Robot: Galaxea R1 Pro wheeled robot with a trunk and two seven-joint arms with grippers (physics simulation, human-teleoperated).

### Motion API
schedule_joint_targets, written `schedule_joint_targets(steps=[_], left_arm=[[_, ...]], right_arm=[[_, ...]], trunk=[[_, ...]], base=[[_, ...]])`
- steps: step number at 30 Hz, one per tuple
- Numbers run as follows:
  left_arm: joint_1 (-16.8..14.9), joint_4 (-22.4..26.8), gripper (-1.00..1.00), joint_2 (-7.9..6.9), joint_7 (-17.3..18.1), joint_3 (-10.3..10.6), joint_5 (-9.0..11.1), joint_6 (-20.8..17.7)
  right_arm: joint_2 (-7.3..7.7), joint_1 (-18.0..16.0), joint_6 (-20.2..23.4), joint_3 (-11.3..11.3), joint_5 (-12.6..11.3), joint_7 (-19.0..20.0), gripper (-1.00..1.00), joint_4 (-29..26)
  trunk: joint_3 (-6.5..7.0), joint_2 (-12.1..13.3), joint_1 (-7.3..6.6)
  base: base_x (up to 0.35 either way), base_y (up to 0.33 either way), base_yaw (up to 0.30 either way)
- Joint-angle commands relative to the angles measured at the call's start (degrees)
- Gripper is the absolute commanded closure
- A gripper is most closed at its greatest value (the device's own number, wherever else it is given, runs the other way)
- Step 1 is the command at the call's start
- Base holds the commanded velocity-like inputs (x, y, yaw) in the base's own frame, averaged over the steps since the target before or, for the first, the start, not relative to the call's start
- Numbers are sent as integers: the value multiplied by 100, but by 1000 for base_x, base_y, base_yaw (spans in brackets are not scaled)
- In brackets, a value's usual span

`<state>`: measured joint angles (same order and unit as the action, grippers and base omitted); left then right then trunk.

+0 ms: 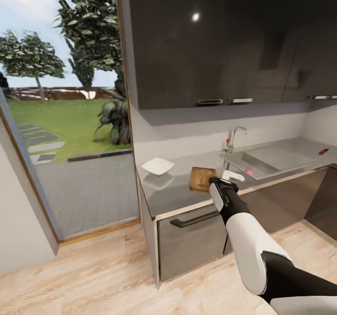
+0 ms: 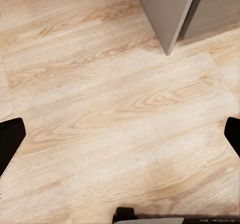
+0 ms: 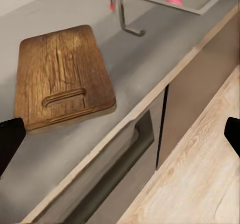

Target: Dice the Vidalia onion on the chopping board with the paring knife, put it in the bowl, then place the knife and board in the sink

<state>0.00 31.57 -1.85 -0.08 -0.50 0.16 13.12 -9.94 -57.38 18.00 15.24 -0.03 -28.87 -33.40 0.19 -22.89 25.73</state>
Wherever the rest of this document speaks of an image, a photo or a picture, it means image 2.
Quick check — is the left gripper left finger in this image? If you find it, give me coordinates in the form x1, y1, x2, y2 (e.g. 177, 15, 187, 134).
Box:
0, 117, 26, 177

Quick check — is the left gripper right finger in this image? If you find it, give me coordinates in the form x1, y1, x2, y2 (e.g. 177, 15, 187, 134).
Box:
224, 117, 240, 157

